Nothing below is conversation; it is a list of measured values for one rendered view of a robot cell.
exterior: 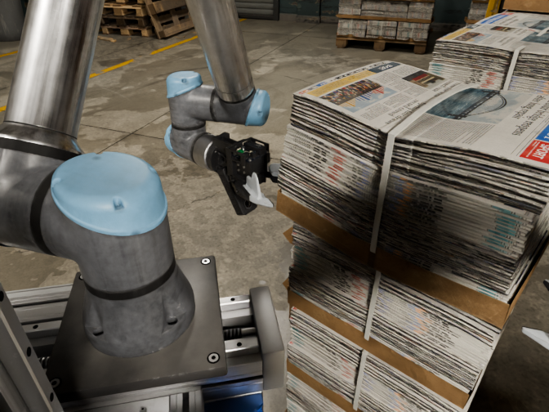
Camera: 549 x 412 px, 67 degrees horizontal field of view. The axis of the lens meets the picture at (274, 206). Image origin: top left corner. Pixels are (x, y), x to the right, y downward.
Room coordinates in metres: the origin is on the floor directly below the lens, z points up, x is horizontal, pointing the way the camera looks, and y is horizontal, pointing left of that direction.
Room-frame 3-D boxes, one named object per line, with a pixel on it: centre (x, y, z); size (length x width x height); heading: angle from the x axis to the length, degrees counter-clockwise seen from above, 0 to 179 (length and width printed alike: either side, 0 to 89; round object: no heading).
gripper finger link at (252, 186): (0.67, 0.03, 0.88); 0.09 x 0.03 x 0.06; 22
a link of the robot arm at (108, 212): (0.41, 0.20, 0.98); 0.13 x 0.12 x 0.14; 73
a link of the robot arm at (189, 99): (0.87, 0.17, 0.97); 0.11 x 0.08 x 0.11; 73
